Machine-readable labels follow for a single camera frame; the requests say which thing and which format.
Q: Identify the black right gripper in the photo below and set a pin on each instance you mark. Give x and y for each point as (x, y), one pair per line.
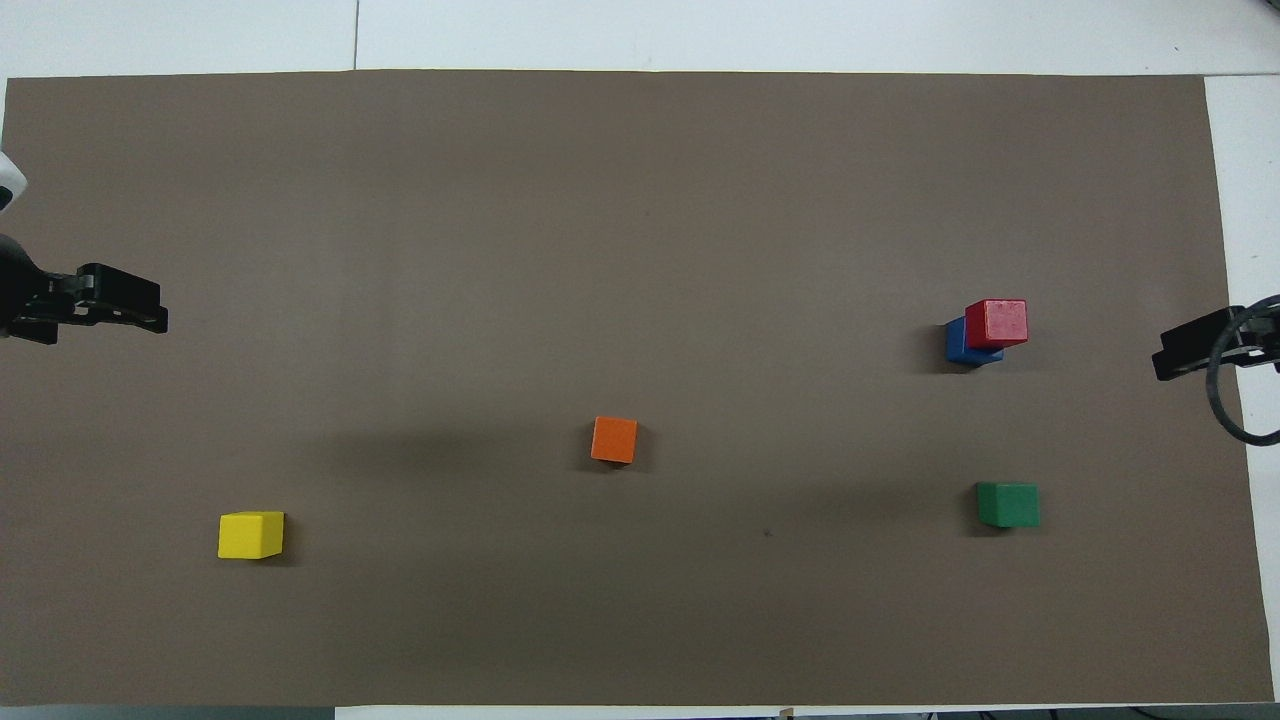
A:
(1262, 340)

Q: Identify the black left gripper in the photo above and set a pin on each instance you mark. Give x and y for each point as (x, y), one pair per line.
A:
(30, 300)

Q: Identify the red wooden block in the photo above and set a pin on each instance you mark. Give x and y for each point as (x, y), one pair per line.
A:
(997, 323)

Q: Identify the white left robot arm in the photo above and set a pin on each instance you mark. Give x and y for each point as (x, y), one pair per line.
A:
(8, 180)

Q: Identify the blue wooden block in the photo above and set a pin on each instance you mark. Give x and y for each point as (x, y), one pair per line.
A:
(958, 345)

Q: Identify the green wooden block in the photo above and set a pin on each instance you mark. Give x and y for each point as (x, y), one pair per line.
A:
(1008, 505)

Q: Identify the yellow wooden block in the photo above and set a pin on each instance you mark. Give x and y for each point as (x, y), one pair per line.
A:
(250, 535)

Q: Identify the orange wooden block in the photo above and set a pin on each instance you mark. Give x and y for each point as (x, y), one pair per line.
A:
(614, 440)

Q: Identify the brown paper mat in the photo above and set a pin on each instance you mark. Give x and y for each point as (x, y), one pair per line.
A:
(600, 250)

